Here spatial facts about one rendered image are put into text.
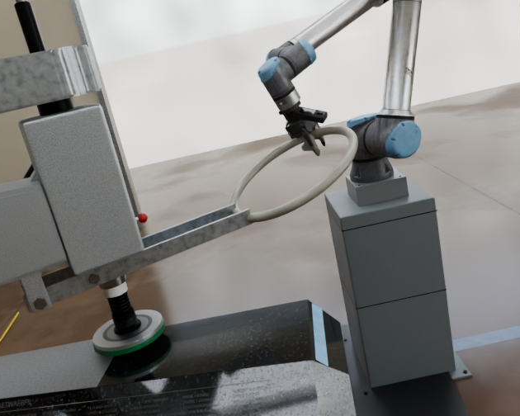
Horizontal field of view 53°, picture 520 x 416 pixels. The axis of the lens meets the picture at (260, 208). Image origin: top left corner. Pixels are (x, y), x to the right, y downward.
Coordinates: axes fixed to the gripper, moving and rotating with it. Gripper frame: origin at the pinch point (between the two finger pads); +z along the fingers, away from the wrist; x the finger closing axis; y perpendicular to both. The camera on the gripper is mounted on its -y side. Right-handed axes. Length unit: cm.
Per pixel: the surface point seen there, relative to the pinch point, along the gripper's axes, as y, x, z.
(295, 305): -2, 60, 20
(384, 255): 2, -2, 58
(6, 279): 33, 101, -41
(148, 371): 21, 97, 2
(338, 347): -18, 70, 26
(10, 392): 56, 115, -12
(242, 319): 11, 69, 14
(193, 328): 23, 76, 9
